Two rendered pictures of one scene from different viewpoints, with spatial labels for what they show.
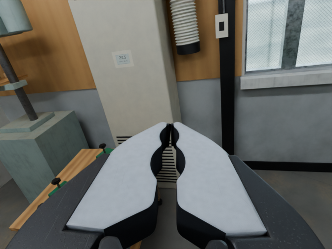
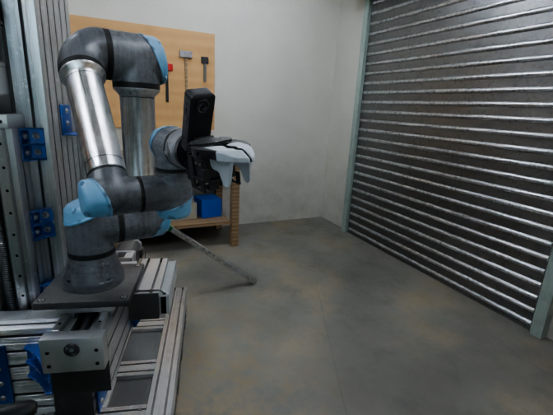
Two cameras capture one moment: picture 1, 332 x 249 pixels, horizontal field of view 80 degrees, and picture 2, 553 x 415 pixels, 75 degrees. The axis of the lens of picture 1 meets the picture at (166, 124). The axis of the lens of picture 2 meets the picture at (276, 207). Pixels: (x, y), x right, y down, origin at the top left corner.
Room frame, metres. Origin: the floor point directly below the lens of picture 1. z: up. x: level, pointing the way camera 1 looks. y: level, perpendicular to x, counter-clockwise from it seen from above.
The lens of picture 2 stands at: (0.53, -0.33, 1.30)
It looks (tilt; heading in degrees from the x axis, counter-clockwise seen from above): 15 degrees down; 136
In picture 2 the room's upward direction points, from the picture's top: 3 degrees clockwise
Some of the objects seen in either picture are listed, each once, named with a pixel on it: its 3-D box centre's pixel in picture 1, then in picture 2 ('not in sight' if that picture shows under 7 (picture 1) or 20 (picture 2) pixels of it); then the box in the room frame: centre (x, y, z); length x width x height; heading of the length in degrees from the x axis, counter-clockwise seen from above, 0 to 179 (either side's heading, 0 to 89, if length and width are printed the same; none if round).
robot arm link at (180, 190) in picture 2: not in sight; (166, 192); (-0.18, 0.02, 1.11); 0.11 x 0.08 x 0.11; 83
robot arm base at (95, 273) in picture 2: not in sight; (93, 263); (-0.46, -0.06, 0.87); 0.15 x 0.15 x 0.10
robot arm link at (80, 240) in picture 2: not in sight; (92, 222); (-0.46, -0.05, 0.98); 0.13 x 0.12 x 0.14; 83
